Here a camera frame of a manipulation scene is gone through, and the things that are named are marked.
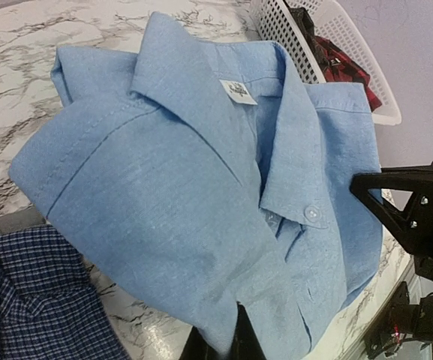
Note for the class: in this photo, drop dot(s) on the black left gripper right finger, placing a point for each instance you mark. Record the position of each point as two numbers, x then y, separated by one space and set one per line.
245 344

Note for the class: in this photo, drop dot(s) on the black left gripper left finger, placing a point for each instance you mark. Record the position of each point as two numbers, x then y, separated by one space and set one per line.
196 348

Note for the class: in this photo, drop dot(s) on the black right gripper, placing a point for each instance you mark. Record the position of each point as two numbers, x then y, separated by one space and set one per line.
412 226

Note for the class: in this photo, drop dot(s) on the navy checked shirt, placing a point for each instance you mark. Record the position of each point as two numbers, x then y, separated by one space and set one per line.
49 309

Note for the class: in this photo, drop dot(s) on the light blue long sleeve shirt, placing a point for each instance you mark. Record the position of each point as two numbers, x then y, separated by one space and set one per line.
202 177

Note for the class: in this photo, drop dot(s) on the red black plaid shirt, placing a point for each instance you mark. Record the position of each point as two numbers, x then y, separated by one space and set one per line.
337 66

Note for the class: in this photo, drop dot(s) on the black garment in basket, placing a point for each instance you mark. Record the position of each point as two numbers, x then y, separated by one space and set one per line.
305 24

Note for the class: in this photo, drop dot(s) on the white plastic laundry basket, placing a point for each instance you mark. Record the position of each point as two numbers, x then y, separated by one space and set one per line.
273 22

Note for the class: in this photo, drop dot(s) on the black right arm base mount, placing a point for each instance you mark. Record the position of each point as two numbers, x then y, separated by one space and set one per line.
400 322

